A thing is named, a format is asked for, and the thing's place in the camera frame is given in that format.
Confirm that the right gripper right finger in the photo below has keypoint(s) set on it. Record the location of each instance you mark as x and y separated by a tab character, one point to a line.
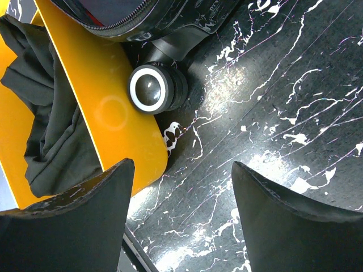
287	231

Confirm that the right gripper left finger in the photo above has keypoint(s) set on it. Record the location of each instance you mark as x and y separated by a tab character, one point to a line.
80	229

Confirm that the black cloth garment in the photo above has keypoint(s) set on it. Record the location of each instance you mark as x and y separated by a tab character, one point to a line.
59	151

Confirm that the orange plastic bin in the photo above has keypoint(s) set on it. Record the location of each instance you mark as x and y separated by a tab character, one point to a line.
98	72

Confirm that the white black space suitcase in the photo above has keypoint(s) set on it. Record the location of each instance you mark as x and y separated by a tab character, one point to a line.
172	28

